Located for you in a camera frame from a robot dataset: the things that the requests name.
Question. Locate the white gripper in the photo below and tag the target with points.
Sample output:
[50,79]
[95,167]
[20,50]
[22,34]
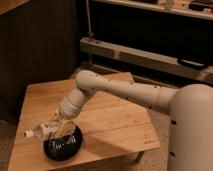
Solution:
[66,127]

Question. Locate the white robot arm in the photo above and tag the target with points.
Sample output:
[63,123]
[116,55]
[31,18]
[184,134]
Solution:
[190,109]

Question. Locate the black ceramic bowl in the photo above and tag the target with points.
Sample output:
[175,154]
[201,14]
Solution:
[64,148]

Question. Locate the wooden folding table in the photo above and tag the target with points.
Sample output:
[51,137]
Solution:
[111,127]

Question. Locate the long wooden case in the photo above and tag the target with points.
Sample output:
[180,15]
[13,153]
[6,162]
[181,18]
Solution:
[145,59]

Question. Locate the metal pole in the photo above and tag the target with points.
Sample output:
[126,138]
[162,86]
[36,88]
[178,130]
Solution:
[90,33]

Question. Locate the wooden shelf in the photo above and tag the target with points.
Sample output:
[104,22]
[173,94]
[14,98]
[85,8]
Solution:
[146,6]

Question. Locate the black case handle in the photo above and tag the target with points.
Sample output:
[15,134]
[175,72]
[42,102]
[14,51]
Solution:
[192,65]

